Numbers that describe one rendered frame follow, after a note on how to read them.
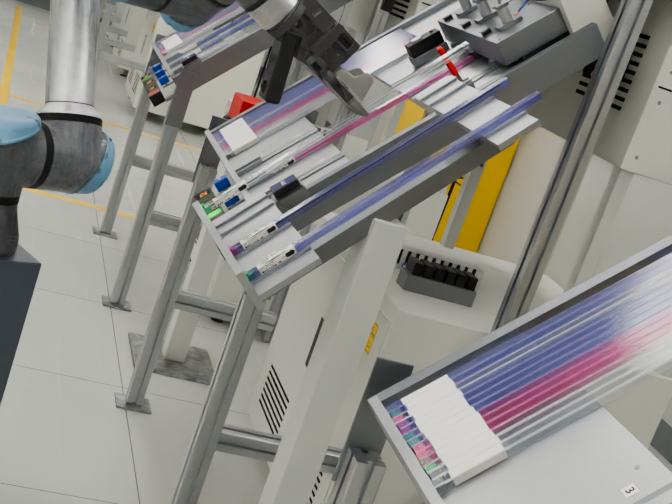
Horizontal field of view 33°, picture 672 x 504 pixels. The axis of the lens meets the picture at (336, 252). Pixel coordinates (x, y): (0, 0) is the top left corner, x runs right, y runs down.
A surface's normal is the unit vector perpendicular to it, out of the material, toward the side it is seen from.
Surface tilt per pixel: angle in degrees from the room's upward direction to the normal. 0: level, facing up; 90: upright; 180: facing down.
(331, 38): 90
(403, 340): 90
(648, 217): 90
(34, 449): 0
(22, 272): 90
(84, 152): 67
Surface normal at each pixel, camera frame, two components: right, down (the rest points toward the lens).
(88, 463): 0.32, -0.92
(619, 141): -0.92, -0.25
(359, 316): 0.29, 0.33
